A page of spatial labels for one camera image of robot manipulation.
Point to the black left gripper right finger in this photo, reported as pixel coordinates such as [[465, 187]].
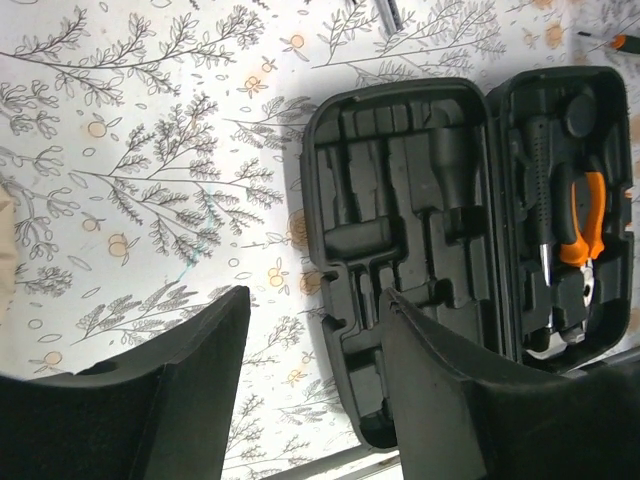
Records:
[[462, 411]]

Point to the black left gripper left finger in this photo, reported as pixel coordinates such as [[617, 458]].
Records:
[[161, 410]]

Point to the black plastic tool case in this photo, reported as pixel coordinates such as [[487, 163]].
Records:
[[424, 186]]

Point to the orange handled pliers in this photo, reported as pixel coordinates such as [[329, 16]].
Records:
[[582, 235]]

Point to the steel claw hammer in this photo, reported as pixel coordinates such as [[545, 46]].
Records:
[[544, 343]]

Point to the cream cloth bag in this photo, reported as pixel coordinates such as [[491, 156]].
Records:
[[8, 253]]

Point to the floral table cloth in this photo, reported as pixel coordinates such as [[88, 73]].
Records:
[[152, 148]]

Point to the large black orange screwdriver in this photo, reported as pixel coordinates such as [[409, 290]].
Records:
[[389, 14]]

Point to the precision screwdriver orange black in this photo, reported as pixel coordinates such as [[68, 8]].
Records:
[[623, 43]]

